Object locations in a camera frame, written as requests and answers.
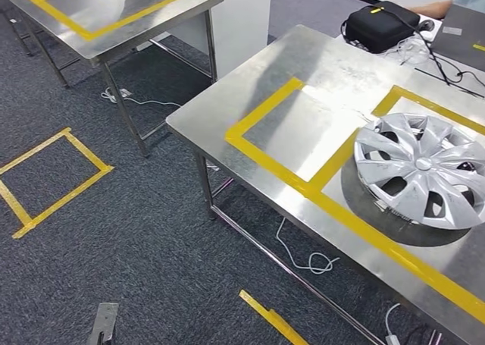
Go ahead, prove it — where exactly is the silver wheel hubcap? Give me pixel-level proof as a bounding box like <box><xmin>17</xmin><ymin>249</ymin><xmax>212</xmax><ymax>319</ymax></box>
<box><xmin>353</xmin><ymin>112</ymin><xmax>485</xmax><ymax>232</ymax></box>

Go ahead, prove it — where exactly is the yellow workbench tape outline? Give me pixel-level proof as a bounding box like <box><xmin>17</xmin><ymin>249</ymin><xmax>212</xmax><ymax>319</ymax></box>
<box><xmin>224</xmin><ymin>77</ymin><xmax>485</xmax><ymax>326</ymax></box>

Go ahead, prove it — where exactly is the steel workbench with tape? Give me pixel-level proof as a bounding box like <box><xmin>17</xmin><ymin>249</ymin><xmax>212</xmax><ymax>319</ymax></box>
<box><xmin>166</xmin><ymin>24</ymin><xmax>485</xmax><ymax>345</ymax></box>

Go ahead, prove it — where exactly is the white cabinet panel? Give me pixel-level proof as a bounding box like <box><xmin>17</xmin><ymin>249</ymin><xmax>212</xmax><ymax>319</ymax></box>
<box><xmin>136</xmin><ymin>0</ymin><xmax>273</xmax><ymax>80</ymax></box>

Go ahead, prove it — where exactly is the yellow floor tape strip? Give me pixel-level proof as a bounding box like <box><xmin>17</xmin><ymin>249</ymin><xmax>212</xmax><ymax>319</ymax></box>
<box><xmin>239</xmin><ymin>289</ymin><xmax>309</xmax><ymax>345</ymax></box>

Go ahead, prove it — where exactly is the steel table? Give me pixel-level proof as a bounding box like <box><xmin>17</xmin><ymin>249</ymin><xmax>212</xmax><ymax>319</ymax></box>
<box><xmin>0</xmin><ymin>0</ymin><xmax>225</xmax><ymax>158</ymax></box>

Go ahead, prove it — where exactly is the black carry bag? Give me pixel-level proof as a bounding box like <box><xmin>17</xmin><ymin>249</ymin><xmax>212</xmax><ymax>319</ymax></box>
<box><xmin>341</xmin><ymin>1</ymin><xmax>422</xmax><ymax>55</ymax></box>

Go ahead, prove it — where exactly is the yellow table tape outline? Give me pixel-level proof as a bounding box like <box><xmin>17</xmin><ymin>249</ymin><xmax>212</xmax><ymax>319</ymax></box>
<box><xmin>5</xmin><ymin>0</ymin><xmax>189</xmax><ymax>42</ymax></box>

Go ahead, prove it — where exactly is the grey laptop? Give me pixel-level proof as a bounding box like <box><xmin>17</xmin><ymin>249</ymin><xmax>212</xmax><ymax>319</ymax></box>
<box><xmin>429</xmin><ymin>3</ymin><xmax>485</xmax><ymax>74</ymax></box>

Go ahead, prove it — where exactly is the white cable bundle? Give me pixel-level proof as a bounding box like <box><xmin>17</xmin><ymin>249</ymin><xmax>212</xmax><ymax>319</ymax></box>
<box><xmin>379</xmin><ymin>35</ymin><xmax>431</xmax><ymax>67</ymax></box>

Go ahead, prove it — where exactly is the dark metal table frame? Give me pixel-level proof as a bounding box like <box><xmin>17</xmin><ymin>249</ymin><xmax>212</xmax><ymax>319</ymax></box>
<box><xmin>0</xmin><ymin>0</ymin><xmax>80</xmax><ymax>89</ymax></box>

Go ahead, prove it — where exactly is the black desk cable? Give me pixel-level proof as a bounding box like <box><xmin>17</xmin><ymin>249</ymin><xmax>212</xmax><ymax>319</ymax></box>
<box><xmin>382</xmin><ymin>6</ymin><xmax>485</xmax><ymax>100</ymax></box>

